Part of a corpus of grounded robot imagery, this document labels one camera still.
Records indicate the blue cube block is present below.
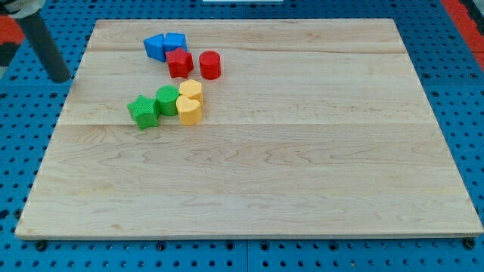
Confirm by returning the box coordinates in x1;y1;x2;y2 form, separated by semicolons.
163;32;188;52

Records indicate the blue triangle block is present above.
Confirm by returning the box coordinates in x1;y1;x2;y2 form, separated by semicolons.
143;33;166;62

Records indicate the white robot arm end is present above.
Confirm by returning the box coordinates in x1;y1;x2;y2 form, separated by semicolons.
1;0;46;19

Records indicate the yellow heart block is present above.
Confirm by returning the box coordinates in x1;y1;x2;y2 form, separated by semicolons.
175;95;203;125

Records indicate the yellow hexagon block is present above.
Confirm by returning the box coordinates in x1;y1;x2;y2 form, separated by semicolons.
179;79;204;106

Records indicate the wooden board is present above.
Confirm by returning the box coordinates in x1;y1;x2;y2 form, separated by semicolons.
16;19;483;240

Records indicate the red cylinder block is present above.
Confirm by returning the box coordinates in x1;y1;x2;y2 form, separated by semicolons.
199;51;222;80

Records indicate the green cylinder block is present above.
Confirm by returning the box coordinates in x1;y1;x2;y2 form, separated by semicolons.
156;85;179;116

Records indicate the red star block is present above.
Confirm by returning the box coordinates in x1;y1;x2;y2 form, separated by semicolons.
166;48;194;79

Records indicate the green star block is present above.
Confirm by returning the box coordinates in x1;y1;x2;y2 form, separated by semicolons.
127;95;160;130

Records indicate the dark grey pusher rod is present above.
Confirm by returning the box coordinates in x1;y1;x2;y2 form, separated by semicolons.
16;11;71;83

